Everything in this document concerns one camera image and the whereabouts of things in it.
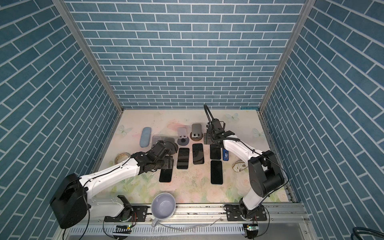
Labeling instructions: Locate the black phone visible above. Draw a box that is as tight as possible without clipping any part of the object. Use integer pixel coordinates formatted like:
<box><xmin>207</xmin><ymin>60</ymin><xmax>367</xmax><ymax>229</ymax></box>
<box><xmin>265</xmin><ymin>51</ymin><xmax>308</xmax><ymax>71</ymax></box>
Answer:
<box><xmin>211</xmin><ymin>160</ymin><xmax>223</xmax><ymax>185</ymax></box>
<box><xmin>177</xmin><ymin>148</ymin><xmax>190</xmax><ymax>170</ymax></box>
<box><xmin>193</xmin><ymin>144</ymin><xmax>205</xmax><ymax>165</ymax></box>
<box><xmin>210</xmin><ymin>145</ymin><xmax>222</xmax><ymax>160</ymax></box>
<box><xmin>159</xmin><ymin>169</ymin><xmax>173</xmax><ymax>183</ymax></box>

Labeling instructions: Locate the wooden base phone stand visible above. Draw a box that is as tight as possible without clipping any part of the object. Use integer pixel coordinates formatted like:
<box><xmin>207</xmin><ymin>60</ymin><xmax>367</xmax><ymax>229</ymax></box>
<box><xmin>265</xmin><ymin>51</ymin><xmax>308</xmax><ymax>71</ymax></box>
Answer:
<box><xmin>190</xmin><ymin>123</ymin><xmax>203</xmax><ymax>142</ymax></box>

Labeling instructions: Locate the grey round phone stand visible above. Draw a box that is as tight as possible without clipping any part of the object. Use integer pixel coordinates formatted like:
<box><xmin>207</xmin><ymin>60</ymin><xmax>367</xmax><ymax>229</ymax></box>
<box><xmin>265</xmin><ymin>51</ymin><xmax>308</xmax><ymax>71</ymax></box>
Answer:
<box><xmin>177</xmin><ymin>127</ymin><xmax>190</xmax><ymax>146</ymax></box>

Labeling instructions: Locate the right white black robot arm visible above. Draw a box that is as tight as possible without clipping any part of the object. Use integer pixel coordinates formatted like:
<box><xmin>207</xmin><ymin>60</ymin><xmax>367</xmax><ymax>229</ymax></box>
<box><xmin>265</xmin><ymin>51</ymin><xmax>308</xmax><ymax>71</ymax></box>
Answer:
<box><xmin>204</xmin><ymin>117</ymin><xmax>287</xmax><ymax>213</ymax></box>

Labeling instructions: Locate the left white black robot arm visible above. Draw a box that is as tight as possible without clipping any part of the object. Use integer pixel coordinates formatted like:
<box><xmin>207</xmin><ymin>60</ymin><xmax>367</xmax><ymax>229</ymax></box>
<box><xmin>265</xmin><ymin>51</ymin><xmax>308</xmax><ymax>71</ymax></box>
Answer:
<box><xmin>50</xmin><ymin>141</ymin><xmax>179</xmax><ymax>229</ymax></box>

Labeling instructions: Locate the blue black stapler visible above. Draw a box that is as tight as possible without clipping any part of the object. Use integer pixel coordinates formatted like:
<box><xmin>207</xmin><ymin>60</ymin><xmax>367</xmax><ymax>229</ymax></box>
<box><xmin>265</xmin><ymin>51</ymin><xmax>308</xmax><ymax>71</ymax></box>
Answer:
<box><xmin>222</xmin><ymin>149</ymin><xmax>229</xmax><ymax>161</ymax></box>

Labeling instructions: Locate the blue fabric cylinder speaker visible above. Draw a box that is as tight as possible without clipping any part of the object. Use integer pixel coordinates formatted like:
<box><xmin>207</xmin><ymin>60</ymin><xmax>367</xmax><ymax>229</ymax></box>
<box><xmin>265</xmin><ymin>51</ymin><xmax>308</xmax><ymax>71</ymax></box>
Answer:
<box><xmin>139</xmin><ymin>127</ymin><xmax>152</xmax><ymax>148</ymax></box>

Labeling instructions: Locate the right seashell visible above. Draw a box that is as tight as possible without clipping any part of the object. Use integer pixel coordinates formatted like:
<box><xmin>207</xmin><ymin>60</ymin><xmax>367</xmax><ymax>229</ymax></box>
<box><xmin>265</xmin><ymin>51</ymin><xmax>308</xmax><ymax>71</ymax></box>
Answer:
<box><xmin>232</xmin><ymin>161</ymin><xmax>248</xmax><ymax>173</ymax></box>

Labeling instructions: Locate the left circuit board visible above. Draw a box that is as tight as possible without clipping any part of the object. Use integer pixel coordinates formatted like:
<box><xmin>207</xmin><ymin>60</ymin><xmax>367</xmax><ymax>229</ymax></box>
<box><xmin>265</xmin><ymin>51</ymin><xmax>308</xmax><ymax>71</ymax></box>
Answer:
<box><xmin>113</xmin><ymin>225</ymin><xmax>132</xmax><ymax>236</ymax></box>

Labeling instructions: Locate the circuit board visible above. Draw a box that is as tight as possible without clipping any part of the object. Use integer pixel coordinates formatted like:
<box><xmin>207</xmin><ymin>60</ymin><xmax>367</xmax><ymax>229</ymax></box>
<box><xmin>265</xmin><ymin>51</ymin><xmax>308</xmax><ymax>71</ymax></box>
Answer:
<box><xmin>113</xmin><ymin>225</ymin><xmax>132</xmax><ymax>236</ymax></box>
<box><xmin>243</xmin><ymin>224</ymin><xmax>259</xmax><ymax>232</ymax></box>

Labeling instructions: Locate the right circuit board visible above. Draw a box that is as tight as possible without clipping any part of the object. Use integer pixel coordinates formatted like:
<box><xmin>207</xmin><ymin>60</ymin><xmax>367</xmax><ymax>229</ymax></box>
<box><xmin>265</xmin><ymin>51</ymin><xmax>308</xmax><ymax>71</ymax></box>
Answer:
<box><xmin>243</xmin><ymin>224</ymin><xmax>259</xmax><ymax>232</ymax></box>

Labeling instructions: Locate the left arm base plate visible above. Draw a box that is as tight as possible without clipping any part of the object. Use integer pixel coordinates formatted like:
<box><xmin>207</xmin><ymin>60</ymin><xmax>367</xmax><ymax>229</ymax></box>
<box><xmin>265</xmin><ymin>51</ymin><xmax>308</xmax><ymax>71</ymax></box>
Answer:
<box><xmin>104</xmin><ymin>205</ymin><xmax>149</xmax><ymax>224</ymax></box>

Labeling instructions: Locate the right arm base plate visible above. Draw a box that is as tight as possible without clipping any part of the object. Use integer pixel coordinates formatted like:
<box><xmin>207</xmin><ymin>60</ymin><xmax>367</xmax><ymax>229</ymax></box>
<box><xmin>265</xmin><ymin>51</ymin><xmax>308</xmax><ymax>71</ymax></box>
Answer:
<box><xmin>223</xmin><ymin>204</ymin><xmax>267</xmax><ymax>222</ymax></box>

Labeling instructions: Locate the white cable duct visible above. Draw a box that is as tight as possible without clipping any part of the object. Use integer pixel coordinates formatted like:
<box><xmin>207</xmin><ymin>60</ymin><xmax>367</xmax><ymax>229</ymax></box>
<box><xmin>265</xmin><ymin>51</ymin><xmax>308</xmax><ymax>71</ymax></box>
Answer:
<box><xmin>68</xmin><ymin>224</ymin><xmax>245</xmax><ymax>237</ymax></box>

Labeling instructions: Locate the aluminium front rail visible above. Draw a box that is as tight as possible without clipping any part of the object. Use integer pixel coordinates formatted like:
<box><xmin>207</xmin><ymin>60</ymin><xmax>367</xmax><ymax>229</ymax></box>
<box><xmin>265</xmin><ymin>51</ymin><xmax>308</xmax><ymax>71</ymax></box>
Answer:
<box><xmin>53</xmin><ymin>203</ymin><xmax>317</xmax><ymax>240</ymax></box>

